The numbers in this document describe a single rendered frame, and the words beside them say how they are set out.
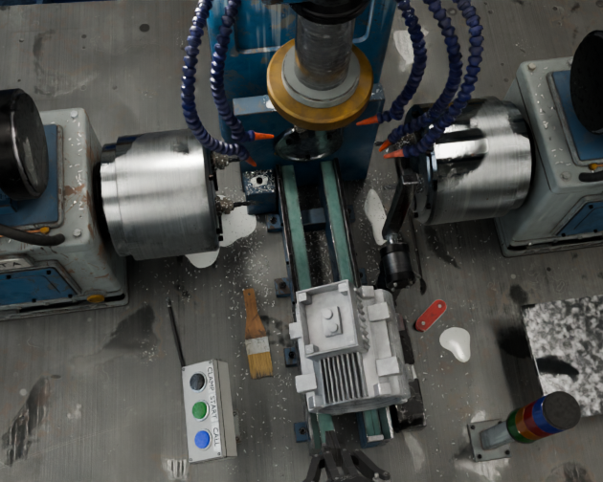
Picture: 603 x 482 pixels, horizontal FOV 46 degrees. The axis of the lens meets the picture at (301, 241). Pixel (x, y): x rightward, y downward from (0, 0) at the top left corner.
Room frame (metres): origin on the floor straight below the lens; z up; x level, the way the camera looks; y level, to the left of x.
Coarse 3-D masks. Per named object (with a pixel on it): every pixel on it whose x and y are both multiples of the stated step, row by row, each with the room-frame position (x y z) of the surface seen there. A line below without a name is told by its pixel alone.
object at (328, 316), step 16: (320, 288) 0.40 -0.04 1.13; (336, 288) 0.40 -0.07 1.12; (352, 288) 0.40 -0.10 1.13; (304, 304) 0.38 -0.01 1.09; (320, 304) 0.38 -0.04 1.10; (336, 304) 0.38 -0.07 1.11; (352, 304) 0.37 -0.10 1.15; (304, 320) 0.35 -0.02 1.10; (320, 320) 0.35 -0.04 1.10; (336, 320) 0.34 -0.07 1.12; (352, 320) 0.34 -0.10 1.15; (304, 336) 0.31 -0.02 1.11; (320, 336) 0.32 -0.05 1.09; (336, 336) 0.32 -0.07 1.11; (352, 336) 0.31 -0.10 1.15; (304, 352) 0.28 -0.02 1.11; (320, 352) 0.28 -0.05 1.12; (336, 352) 0.29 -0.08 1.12
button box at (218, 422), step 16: (192, 368) 0.25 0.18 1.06; (208, 368) 0.25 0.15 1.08; (224, 368) 0.26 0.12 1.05; (208, 384) 0.22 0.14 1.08; (224, 384) 0.23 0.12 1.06; (192, 400) 0.20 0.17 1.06; (208, 400) 0.20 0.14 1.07; (224, 400) 0.20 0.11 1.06; (192, 416) 0.17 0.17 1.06; (208, 416) 0.17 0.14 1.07; (224, 416) 0.17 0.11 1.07; (192, 432) 0.14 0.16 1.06; (208, 432) 0.14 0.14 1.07; (224, 432) 0.14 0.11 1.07; (192, 448) 0.12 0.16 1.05; (208, 448) 0.12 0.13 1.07; (224, 448) 0.12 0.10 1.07; (192, 464) 0.09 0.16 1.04
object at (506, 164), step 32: (448, 128) 0.73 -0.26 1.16; (480, 128) 0.73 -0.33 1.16; (512, 128) 0.74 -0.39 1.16; (416, 160) 0.71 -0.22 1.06; (448, 160) 0.66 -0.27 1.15; (480, 160) 0.67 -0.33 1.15; (512, 160) 0.68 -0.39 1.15; (416, 192) 0.66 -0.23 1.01; (448, 192) 0.62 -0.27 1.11; (480, 192) 0.62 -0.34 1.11; (512, 192) 0.63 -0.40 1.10
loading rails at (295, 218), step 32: (288, 192) 0.68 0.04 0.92; (320, 192) 0.73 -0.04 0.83; (288, 224) 0.61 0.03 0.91; (320, 224) 0.65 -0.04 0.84; (288, 256) 0.53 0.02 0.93; (352, 256) 0.54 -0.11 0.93; (288, 288) 0.50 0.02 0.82; (288, 352) 0.35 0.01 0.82; (320, 416) 0.21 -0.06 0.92; (384, 416) 0.21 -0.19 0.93; (320, 448) 0.14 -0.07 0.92
